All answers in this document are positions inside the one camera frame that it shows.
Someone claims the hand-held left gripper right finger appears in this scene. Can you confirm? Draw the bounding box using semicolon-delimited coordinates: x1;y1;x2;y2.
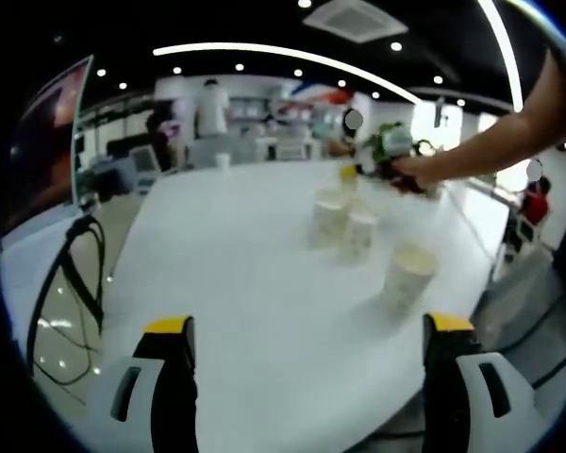
422;310;546;453

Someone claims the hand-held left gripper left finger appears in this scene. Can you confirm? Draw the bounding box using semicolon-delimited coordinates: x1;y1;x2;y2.
87;314;199;453

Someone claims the person's right hand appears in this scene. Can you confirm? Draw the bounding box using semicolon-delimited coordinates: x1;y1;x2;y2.
398;155;449;188

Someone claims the green potted plant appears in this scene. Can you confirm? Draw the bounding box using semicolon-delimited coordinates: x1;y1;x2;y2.
360;121;435;190

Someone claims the group of ceiling downlights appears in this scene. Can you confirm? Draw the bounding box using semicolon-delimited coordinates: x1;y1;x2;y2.
96;0;468;108

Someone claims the grey office chair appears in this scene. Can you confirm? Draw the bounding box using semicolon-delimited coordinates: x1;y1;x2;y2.
471;244;566;426

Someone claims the ceiling air vent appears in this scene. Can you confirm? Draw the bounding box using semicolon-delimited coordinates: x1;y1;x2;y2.
304;0;409;43

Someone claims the curved ceiling light strip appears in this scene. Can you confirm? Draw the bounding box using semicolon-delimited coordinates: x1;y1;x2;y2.
475;0;524;113
153;42;424;106

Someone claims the white table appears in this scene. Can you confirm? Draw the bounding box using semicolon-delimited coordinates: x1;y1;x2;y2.
82;158;510;453

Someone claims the black stand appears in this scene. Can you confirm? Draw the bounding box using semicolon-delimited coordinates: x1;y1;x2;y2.
25;214;109;386

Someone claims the white mesh chair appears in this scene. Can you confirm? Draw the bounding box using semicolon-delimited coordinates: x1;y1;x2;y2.
129;143;164;178

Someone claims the large display on stand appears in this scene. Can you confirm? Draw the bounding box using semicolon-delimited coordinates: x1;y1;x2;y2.
2;54;95;232

